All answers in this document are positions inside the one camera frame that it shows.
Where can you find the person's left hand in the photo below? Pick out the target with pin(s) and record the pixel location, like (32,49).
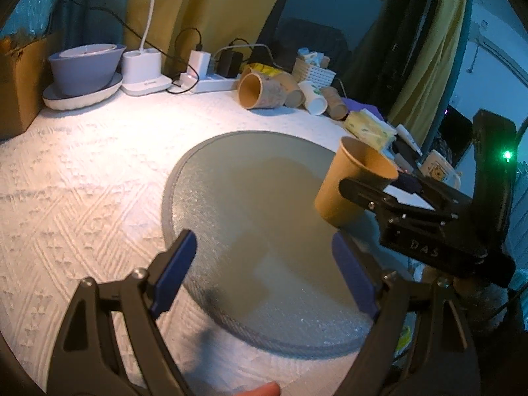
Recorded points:
(264,390)

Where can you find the patterned brown paper cup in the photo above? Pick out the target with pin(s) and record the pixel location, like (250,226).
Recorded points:
(264,90)

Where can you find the yellow snack packet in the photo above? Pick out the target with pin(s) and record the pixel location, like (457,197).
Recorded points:
(264,69)

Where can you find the white lamp base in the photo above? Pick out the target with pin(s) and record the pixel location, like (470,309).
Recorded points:
(142,70)

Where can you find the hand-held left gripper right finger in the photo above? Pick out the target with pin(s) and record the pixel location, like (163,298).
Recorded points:
(354,276)

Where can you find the small white adapter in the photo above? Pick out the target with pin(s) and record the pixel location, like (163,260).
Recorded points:
(188,82)

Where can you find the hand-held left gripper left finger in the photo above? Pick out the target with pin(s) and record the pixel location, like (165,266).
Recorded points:
(174,272)

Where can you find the purple cloth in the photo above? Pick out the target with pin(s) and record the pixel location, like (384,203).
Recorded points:
(365,108)

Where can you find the cardboard box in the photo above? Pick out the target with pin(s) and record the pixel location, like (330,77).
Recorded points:
(18,78)

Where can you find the white paper cup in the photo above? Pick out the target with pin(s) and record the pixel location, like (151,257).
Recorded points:
(314,98)

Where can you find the white plate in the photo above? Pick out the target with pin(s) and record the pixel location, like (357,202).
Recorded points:
(74,99)

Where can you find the yellow tissue pack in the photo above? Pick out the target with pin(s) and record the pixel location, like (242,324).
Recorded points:
(369,130)

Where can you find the white power strip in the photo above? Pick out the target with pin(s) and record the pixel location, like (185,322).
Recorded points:
(214,84)

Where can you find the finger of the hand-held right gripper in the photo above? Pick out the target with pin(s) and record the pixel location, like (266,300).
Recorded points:
(437,192)
(379,202)

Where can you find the white bear mug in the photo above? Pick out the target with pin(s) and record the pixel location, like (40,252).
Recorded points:
(438,169)

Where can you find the black power adapter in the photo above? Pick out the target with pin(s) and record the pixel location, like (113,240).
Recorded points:
(229,64)

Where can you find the white charger plug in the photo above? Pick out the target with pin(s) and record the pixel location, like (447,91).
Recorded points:
(199,62)

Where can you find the round grey glass mat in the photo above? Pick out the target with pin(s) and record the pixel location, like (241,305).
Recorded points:
(247,214)

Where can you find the white textured tablecloth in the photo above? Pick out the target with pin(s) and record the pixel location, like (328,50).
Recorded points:
(95,181)

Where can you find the white woven basket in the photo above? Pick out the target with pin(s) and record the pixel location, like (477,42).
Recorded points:
(315,72)

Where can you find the grey bowl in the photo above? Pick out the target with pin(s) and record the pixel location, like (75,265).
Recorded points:
(84,70)

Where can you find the white tube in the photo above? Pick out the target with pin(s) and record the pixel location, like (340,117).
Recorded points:
(409,138)

